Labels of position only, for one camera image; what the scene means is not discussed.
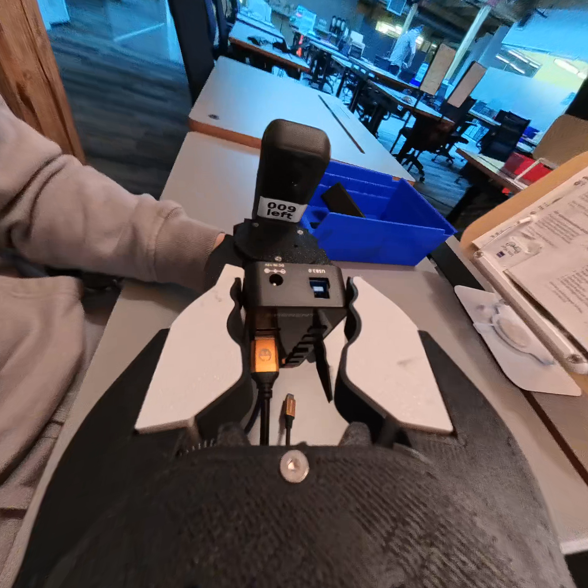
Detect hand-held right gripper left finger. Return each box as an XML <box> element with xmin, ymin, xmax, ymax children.
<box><xmin>133</xmin><ymin>276</ymin><xmax>253</xmax><ymax>440</ymax></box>

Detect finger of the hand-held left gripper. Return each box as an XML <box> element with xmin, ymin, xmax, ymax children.
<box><xmin>314</xmin><ymin>311</ymin><xmax>334</xmax><ymax>404</ymax></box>

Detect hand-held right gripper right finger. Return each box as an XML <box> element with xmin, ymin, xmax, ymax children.
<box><xmin>334</xmin><ymin>276</ymin><xmax>455</xmax><ymax>447</ymax></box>

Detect black cable small orange plug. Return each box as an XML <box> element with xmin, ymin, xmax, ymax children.
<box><xmin>281</xmin><ymin>393</ymin><xmax>298</xmax><ymax>446</ymax></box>

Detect black silver-rimmed USB hub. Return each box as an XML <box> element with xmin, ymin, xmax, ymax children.
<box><xmin>320</xmin><ymin>182</ymin><xmax>367</xmax><ymax>219</ymax></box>

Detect black cable large orange plug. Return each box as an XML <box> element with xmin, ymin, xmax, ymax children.
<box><xmin>246</xmin><ymin>317</ymin><xmax>281</xmax><ymax>446</ymax></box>

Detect blue plastic bin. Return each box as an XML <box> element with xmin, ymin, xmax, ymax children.
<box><xmin>301</xmin><ymin>160</ymin><xmax>458</xmax><ymax>267</ymax></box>

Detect person's left forearm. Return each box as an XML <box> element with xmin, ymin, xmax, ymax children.
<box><xmin>0</xmin><ymin>96</ymin><xmax>227</xmax><ymax>295</ymax></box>

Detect white desk orange edge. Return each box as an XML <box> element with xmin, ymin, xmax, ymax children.
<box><xmin>188</xmin><ymin>56</ymin><xmax>416</xmax><ymax>184</ymax></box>

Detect wooden table black legs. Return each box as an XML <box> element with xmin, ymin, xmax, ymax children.
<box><xmin>448</xmin><ymin>149</ymin><xmax>529</xmax><ymax>226</ymax></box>
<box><xmin>367</xmin><ymin>80</ymin><xmax>455</xmax><ymax>152</ymax></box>
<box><xmin>229</xmin><ymin>21</ymin><xmax>311</xmax><ymax>79</ymax></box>

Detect black office chair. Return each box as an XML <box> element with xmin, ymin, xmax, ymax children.
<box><xmin>480</xmin><ymin>110</ymin><xmax>531</xmax><ymax>161</ymax></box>
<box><xmin>397</xmin><ymin>99</ymin><xmax>476</xmax><ymax>182</ymax></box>
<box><xmin>169</xmin><ymin>0</ymin><xmax>217</xmax><ymax>90</ymax></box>

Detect person's grey hoodie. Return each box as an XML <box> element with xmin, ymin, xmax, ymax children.
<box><xmin>0</xmin><ymin>276</ymin><xmax>122</xmax><ymax>529</ymax></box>

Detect small white wipe packet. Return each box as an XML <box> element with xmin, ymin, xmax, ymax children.
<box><xmin>494</xmin><ymin>236</ymin><xmax>543</xmax><ymax>269</ymax></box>

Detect printed instruction sheet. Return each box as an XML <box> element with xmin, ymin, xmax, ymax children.
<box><xmin>473</xmin><ymin>168</ymin><xmax>588</xmax><ymax>350</ymax></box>

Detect wooden document stand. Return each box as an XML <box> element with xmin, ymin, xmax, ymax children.
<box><xmin>455</xmin><ymin>152</ymin><xmax>588</xmax><ymax>397</ymax></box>

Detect red box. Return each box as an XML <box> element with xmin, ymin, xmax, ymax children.
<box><xmin>501</xmin><ymin>152</ymin><xmax>552</xmax><ymax>182</ymax></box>

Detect beige plywood chair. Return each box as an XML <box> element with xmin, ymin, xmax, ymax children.
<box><xmin>533</xmin><ymin>115</ymin><xmax>588</xmax><ymax>166</ymax></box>

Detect wooden pillar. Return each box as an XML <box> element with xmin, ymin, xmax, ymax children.
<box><xmin>0</xmin><ymin>0</ymin><xmax>86</xmax><ymax>162</ymax></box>

